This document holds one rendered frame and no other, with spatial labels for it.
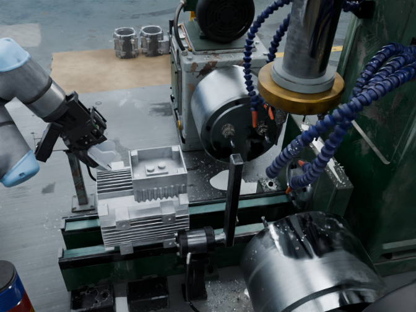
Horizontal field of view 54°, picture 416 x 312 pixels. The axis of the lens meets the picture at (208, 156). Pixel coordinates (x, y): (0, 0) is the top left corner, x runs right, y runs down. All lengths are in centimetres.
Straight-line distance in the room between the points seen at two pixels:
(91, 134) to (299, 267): 50
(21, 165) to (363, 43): 78
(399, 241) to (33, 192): 108
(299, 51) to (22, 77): 52
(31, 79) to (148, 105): 95
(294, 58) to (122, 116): 99
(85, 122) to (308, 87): 46
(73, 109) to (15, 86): 12
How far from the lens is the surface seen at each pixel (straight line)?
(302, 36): 81
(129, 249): 99
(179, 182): 92
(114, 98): 180
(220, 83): 120
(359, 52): 106
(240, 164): 77
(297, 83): 83
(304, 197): 107
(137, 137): 157
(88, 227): 112
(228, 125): 115
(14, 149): 85
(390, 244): 115
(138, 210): 94
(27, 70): 85
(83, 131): 90
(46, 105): 87
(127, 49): 351
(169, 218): 92
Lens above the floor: 175
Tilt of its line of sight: 40 degrees down
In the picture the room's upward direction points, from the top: 3 degrees clockwise
